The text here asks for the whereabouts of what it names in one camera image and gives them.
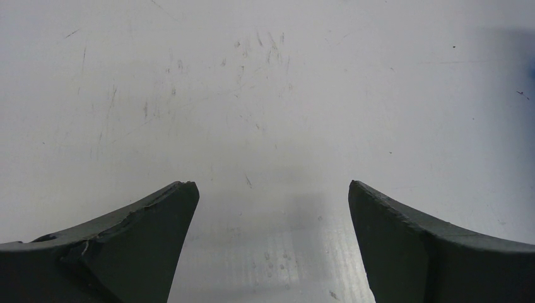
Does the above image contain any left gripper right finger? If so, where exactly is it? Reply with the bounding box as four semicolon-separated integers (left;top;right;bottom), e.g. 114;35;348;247
348;181;534;302

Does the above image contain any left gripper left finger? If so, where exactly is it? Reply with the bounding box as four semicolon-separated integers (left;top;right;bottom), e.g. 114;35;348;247
1;182;199;302

